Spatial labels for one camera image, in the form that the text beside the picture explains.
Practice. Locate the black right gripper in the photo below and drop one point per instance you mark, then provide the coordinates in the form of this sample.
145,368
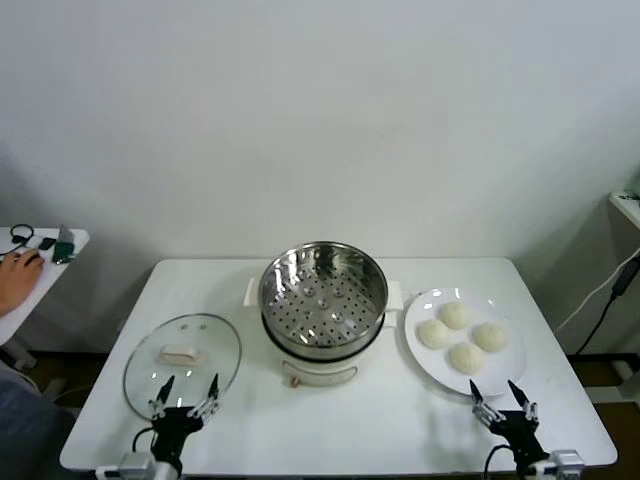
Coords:
517,437

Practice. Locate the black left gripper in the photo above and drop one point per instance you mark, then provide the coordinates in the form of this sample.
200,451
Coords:
172,430

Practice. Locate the round glass pot lid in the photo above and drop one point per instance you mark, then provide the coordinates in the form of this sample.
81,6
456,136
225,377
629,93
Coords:
150,350

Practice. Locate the white steamed baozi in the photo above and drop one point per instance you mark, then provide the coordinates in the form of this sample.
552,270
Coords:
434,333
467,357
454,315
490,336

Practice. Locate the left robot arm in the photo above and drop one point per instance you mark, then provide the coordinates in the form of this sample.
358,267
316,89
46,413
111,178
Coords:
142,467

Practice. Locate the perforated steel steamer basket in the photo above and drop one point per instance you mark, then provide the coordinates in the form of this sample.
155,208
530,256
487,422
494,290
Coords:
325,305

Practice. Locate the person's bare hand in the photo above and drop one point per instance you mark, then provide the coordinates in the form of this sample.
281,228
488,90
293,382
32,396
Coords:
15,285

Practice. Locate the white oval plate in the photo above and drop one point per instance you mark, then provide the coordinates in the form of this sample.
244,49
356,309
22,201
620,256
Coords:
425,360

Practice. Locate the white electric cooking pot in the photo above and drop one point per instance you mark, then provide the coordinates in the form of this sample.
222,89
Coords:
320,372

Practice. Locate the person's leg in jeans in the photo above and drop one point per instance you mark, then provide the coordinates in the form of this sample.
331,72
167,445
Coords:
25,430

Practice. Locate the white side table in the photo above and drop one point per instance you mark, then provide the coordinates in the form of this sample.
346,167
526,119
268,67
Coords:
30,315

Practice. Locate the green and grey gadget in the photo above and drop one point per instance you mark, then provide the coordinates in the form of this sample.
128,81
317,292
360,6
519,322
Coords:
64,247

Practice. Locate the small black device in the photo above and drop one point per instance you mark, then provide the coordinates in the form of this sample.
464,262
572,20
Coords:
47,244

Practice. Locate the white shelf table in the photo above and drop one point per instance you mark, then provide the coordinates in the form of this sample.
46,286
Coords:
627,207

